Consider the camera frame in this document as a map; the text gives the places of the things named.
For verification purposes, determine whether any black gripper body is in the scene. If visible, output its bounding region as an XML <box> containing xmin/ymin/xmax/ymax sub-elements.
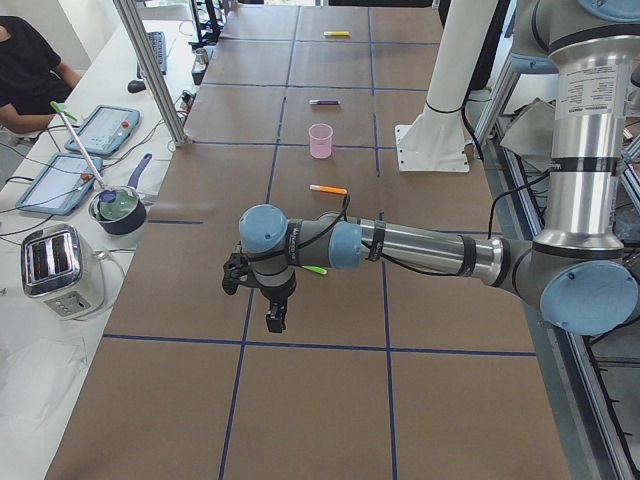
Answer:
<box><xmin>251</xmin><ymin>260</ymin><xmax>296</xmax><ymax>302</ymax></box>

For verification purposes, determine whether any green highlighter pen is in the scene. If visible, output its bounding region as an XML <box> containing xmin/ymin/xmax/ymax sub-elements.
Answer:
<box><xmin>302</xmin><ymin>266</ymin><xmax>328</xmax><ymax>275</ymax></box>

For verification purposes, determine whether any orange highlighter pen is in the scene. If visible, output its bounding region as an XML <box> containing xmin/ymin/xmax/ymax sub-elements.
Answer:
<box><xmin>309</xmin><ymin>184</ymin><xmax>348</xmax><ymax>196</ymax></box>

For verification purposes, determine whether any purple highlighter pen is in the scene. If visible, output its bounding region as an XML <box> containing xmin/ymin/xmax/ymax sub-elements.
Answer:
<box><xmin>308</xmin><ymin>99</ymin><xmax>341</xmax><ymax>107</ymax></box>

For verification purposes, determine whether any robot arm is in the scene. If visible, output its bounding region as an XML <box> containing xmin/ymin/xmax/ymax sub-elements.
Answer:
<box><xmin>222</xmin><ymin>1</ymin><xmax>639</xmax><ymax>335</ymax></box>

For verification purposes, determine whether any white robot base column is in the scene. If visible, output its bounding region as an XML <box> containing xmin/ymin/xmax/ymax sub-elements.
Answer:
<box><xmin>395</xmin><ymin>0</ymin><xmax>509</xmax><ymax>173</ymax></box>

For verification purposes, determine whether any pink mesh pen holder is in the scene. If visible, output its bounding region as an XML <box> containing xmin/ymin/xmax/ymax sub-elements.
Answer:
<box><xmin>308</xmin><ymin>123</ymin><xmax>334</xmax><ymax>160</ymax></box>

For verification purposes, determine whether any dark blue pot with lid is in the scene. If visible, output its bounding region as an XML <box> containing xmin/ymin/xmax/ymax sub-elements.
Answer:
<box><xmin>89</xmin><ymin>153</ymin><xmax>152</xmax><ymax>235</ymax></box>

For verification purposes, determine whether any silver white toaster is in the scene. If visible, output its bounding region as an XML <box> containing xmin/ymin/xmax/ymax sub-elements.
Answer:
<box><xmin>21</xmin><ymin>224</ymin><xmax>105</xmax><ymax>319</ymax></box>

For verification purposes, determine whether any teach pendant tablet far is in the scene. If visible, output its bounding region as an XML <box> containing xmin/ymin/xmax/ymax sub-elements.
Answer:
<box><xmin>75</xmin><ymin>104</ymin><xmax>141</xmax><ymax>157</ymax></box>

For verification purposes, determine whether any teach pendant tablet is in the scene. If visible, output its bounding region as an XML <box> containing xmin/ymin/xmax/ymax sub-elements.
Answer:
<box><xmin>15</xmin><ymin>153</ymin><xmax>96</xmax><ymax>216</ymax></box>
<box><xmin>75</xmin><ymin>104</ymin><xmax>141</xmax><ymax>157</ymax></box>

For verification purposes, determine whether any teach pendant tablet near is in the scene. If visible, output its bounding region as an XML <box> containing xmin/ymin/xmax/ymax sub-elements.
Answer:
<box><xmin>15</xmin><ymin>153</ymin><xmax>96</xmax><ymax>216</ymax></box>

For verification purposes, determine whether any small metal cup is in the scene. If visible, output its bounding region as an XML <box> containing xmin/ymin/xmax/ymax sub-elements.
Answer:
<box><xmin>194</xmin><ymin>48</ymin><xmax>209</xmax><ymax>65</ymax></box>

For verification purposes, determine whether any black computer mouse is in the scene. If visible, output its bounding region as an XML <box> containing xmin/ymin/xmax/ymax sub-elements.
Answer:
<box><xmin>127</xmin><ymin>80</ymin><xmax>146</xmax><ymax>94</ymax></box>

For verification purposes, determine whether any black keyboard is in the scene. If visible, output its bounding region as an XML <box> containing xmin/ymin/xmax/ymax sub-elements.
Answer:
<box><xmin>147</xmin><ymin>31</ymin><xmax>167</xmax><ymax>75</ymax></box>

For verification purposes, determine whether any person in black shirt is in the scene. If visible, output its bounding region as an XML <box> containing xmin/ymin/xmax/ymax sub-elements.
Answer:
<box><xmin>1</xmin><ymin>16</ymin><xmax>81</xmax><ymax>134</ymax></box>

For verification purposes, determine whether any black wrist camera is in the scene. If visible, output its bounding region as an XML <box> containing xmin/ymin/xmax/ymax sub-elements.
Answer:
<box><xmin>222</xmin><ymin>252</ymin><xmax>253</xmax><ymax>295</ymax></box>

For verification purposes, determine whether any green handled reacher grabber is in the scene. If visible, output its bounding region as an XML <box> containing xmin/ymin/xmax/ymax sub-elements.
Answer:
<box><xmin>49</xmin><ymin>101</ymin><xmax>113</xmax><ymax>191</ymax></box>

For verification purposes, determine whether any aluminium frame post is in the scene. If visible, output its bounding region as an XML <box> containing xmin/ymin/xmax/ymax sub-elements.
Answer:
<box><xmin>113</xmin><ymin>0</ymin><xmax>187</xmax><ymax>147</ymax></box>

